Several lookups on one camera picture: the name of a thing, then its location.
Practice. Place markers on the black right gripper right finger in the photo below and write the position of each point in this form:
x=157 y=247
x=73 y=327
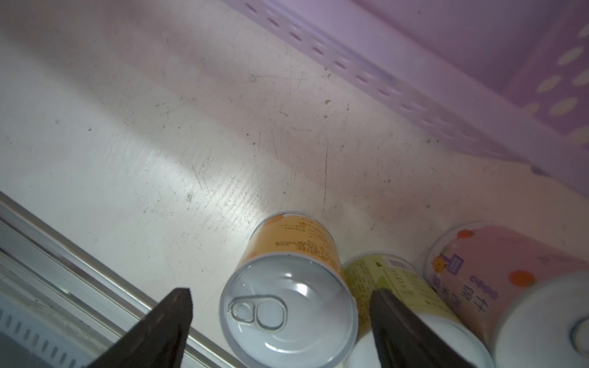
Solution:
x=403 y=340

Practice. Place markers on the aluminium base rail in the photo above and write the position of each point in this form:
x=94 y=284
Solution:
x=60 y=307

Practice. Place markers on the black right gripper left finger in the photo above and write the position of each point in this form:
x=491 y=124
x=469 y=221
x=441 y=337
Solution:
x=158 y=340

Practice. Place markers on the purple perforated plastic basket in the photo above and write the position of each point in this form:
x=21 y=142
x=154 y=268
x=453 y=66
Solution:
x=499 y=79

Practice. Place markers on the orange label can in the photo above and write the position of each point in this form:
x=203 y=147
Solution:
x=287 y=303

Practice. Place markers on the pink label can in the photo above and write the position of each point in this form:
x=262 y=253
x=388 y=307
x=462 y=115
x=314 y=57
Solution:
x=525 y=300

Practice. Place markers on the green label can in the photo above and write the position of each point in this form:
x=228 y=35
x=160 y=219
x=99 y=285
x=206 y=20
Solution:
x=370 y=271

